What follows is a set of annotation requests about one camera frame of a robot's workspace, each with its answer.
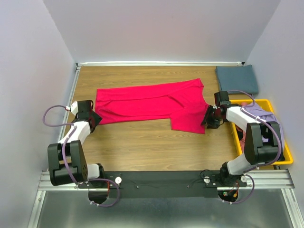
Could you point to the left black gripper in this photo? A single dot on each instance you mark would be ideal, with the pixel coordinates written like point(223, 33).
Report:
point(97, 118)

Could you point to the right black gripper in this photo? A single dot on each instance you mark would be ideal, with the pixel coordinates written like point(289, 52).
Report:
point(212, 124)

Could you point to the red t shirt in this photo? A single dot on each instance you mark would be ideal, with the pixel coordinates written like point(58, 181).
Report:
point(181, 102)

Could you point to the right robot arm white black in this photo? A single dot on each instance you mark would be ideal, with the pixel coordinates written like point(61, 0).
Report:
point(262, 147)

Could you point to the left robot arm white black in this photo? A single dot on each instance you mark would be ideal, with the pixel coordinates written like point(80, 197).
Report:
point(66, 159)

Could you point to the pink garment in bin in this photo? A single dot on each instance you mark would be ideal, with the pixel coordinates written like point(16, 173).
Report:
point(241, 136)

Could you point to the lavender t shirt in bin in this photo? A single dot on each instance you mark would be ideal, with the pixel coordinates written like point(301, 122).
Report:
point(257, 110)

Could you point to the folded grey-blue t shirt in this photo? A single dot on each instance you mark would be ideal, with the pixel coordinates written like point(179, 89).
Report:
point(241, 78)

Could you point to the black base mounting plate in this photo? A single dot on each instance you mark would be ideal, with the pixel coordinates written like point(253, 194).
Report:
point(162, 184)

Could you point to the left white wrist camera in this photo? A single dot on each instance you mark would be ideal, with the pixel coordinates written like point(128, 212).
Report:
point(73, 108)

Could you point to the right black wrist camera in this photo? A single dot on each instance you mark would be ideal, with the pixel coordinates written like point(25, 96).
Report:
point(221, 98)

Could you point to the aluminium left side rail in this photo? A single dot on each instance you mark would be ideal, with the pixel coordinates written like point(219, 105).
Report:
point(63, 88)

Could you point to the aluminium rail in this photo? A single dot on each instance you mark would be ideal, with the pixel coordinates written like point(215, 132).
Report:
point(264, 179)
point(63, 88)

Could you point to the aluminium front rail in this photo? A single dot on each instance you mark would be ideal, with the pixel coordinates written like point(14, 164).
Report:
point(264, 179)

